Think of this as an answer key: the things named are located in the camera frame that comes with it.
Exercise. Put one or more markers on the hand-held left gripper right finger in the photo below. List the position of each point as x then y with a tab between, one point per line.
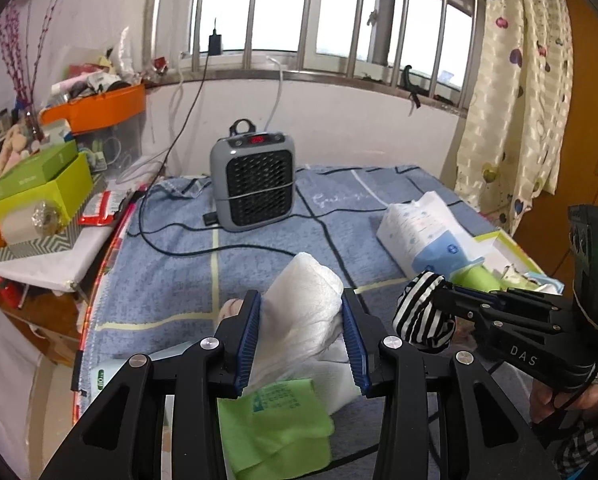
354	345

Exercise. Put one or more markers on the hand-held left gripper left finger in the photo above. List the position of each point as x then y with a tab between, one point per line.
246	340

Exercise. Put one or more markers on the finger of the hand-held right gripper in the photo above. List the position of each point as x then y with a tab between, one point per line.
509	317
504	297

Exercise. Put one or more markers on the white fluffy cloth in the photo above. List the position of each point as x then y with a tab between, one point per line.
339	380

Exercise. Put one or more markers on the bunch of blue face masks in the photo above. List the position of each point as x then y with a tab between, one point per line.
544	285

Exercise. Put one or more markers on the shallow lime green box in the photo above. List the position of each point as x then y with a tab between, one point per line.
511	252

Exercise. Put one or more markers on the white textured cloth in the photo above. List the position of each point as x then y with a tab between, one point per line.
299	310

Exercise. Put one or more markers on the black white striped cloth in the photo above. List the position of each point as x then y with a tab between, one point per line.
419	320

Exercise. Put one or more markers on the green cleaning cloth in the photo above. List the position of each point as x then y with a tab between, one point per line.
274	420

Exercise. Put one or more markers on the person's right forearm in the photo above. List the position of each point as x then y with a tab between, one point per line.
589	445

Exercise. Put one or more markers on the person's right hand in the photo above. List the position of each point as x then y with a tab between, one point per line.
541	402

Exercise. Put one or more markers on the green rolls in plastic bag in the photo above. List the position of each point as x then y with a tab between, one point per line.
471	277

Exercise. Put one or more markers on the blue white tissue pack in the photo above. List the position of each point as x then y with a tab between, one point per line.
419	235

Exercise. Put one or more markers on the grey space heater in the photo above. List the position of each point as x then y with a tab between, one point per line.
251	185

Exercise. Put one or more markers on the wooden wardrobe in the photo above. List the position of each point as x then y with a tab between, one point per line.
594	135

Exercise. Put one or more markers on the cream patterned curtain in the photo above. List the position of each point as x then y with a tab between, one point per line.
509	110

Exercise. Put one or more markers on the red snack packet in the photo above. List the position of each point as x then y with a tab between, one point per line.
99	210

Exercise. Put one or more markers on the white side table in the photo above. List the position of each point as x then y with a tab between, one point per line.
54	270

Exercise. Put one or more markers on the zigzag patterned box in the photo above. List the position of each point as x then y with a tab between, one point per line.
34	250

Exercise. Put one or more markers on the black hook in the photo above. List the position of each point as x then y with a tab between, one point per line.
409	85

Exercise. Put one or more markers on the clear storage container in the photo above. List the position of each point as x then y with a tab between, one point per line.
119	145

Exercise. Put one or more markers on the lime green gift box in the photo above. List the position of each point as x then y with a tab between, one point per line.
54	195

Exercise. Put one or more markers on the small red object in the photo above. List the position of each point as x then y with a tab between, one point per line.
6	292

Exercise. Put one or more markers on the white roll clear wrap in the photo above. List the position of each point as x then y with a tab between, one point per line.
29	222

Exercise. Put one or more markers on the dark green tissue box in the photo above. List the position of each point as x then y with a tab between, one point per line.
34	172

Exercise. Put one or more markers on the orange plastic basket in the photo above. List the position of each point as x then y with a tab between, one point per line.
104	107

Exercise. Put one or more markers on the black charger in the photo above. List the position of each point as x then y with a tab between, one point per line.
215	42

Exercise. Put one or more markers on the assorted clutter pile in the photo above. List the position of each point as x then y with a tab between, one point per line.
99	75

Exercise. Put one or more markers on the glass vase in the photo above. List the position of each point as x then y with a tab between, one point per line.
31	125

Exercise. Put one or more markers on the beige plush toy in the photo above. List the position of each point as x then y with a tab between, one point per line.
9	145

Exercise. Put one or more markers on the metal window grille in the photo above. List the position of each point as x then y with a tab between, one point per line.
304	15

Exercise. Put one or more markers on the purple flower branches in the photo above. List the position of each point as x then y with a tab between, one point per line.
13	35

